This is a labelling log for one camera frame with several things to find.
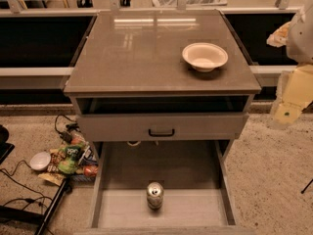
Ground silver 7up can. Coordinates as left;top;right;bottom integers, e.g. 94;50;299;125
146;182;164;211

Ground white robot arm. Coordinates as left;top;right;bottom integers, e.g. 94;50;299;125
266;0;313;127

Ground grey drawer cabinet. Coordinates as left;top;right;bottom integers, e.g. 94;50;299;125
63;9;262;235

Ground white bowl on counter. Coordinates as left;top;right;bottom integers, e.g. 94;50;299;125
182;43;228;72

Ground open middle drawer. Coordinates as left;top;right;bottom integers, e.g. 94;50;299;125
74;141;255;235

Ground black power adapter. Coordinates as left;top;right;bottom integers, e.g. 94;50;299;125
60;131;72;143

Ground green chip bag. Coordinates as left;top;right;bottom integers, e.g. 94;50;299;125
58;145;81;174

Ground yellow snack bag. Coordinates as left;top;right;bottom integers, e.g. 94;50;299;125
38;172;65;186

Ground white bowl on floor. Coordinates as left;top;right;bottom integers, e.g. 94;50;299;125
29;152;51;171

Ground black tripod leg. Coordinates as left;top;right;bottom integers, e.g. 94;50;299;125
300;178;313;194

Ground black stand base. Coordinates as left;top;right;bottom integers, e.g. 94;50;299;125
0;178;71;235

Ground black drawer handle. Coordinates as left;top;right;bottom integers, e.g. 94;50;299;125
148;128;175;137

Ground black floor cables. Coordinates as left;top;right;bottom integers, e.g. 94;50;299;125
0;160;54;213

